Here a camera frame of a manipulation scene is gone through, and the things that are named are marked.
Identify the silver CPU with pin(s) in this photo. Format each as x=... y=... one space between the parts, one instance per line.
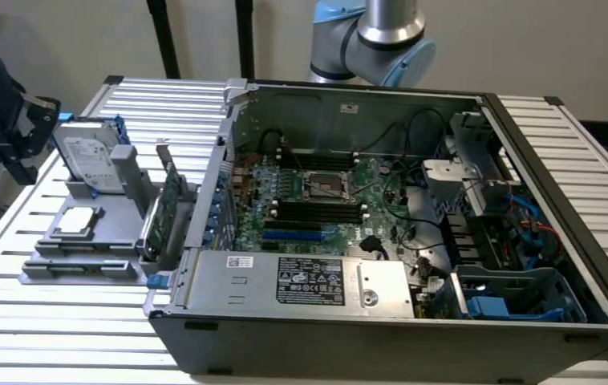
x=80 y=220

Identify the RAM stick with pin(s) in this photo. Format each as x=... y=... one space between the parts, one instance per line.
x=97 y=242
x=89 y=265

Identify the green graphics card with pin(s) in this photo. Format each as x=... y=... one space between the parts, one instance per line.
x=166 y=208

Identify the grey metal disk bay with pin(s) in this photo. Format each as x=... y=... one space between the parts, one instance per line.
x=469 y=168

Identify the blue plastic drive cage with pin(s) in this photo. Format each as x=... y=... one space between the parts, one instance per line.
x=522 y=288

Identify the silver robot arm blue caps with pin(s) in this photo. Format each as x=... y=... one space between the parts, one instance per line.
x=378 y=32

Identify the open black PC case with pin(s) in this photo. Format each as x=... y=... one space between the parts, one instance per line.
x=336 y=345

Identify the silver power supply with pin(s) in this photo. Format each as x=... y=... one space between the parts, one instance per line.
x=261 y=280

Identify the black expansion slot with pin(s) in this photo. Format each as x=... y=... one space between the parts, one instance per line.
x=293 y=226

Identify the black RAM slot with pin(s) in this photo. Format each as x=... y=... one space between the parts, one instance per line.
x=317 y=218
x=318 y=158
x=317 y=203
x=318 y=163
x=318 y=167
x=318 y=154
x=317 y=208
x=317 y=213

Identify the hard disk in blue carrier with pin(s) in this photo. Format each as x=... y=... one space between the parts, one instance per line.
x=89 y=156

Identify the thin black pole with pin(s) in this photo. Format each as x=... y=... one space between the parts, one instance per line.
x=245 y=36

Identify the CPU socket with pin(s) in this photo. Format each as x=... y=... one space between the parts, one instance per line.
x=326 y=185

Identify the thick black pole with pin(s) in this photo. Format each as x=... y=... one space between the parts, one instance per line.
x=164 y=36

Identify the green motherboard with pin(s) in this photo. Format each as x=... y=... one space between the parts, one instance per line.
x=378 y=208

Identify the long blue expansion slot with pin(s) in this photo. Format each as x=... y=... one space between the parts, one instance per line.
x=292 y=235

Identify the grey parts rack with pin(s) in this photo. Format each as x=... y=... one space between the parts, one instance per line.
x=105 y=236

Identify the black fan shroud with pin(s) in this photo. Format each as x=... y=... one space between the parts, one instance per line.
x=466 y=240

